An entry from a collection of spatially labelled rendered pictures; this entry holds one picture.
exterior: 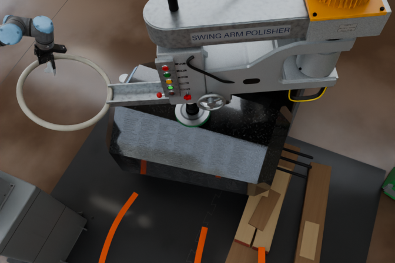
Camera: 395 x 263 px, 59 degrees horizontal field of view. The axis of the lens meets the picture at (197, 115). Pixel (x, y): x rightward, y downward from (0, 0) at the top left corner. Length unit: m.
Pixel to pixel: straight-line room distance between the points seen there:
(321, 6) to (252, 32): 0.27
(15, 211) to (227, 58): 1.44
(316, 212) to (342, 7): 1.71
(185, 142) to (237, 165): 0.35
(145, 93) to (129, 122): 0.37
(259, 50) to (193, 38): 0.35
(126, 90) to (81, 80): 1.64
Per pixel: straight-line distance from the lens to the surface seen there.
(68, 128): 1.91
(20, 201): 2.28
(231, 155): 2.15
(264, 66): 1.67
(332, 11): 1.48
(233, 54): 1.71
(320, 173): 2.91
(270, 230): 2.60
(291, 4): 1.51
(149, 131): 2.27
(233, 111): 2.19
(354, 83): 3.50
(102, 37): 3.94
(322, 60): 1.74
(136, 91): 2.03
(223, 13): 1.46
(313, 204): 2.81
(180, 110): 2.14
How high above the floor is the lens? 2.74
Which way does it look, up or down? 60 degrees down
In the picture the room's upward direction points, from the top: 9 degrees counter-clockwise
